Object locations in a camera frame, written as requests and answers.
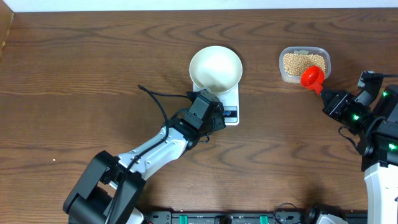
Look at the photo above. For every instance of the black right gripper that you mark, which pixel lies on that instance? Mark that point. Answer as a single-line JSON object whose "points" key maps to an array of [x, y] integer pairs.
{"points": [[334, 109]]}

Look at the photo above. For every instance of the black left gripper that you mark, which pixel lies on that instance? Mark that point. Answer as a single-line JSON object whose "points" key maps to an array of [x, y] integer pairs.
{"points": [[216, 117]]}

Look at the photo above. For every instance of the red measuring scoop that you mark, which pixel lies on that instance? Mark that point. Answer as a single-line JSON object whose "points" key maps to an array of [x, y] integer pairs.
{"points": [[313, 79]]}

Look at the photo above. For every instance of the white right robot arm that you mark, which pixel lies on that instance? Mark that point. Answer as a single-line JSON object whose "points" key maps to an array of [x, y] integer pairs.
{"points": [[371, 115]]}

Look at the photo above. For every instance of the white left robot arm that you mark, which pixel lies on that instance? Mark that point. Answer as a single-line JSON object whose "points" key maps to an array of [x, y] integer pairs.
{"points": [[110, 187]]}

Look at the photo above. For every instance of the white digital kitchen scale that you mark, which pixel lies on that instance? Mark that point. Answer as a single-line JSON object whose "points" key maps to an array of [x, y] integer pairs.
{"points": [[230, 101]]}

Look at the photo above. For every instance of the cream ceramic bowl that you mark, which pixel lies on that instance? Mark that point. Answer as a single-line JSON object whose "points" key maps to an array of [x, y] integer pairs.
{"points": [[216, 68]]}

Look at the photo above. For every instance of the clear plastic soybean container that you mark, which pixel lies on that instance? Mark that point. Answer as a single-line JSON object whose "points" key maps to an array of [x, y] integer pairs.
{"points": [[293, 61]]}

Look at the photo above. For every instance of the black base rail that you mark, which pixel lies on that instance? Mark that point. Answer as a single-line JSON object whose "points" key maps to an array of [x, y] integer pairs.
{"points": [[167, 217]]}

